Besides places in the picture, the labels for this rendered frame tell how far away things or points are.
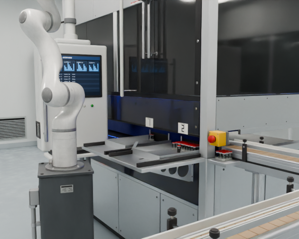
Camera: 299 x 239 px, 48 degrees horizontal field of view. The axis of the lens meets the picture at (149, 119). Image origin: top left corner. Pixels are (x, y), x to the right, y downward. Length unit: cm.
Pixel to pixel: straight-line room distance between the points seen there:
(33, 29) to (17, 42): 533
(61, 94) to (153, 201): 103
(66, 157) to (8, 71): 539
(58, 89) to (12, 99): 540
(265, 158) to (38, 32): 124
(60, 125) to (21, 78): 540
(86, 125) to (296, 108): 146
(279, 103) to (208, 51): 68
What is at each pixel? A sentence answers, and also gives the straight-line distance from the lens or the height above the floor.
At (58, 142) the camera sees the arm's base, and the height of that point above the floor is 100.
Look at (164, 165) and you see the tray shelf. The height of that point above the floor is 88.
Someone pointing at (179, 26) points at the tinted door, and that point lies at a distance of 200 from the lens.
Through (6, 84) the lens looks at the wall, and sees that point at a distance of 698.
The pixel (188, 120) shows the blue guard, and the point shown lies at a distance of 191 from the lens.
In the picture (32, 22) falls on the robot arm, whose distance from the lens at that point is 174.
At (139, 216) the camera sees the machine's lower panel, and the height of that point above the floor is 33.
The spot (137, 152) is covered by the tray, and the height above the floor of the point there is 90.
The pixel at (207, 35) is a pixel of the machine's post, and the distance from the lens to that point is 180.
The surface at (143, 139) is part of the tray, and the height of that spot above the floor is 89.
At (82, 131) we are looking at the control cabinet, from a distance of 252.
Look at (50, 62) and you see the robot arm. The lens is 171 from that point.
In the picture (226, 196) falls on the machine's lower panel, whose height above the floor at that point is 64.
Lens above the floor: 129
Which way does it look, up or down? 6 degrees down
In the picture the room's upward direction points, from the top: straight up
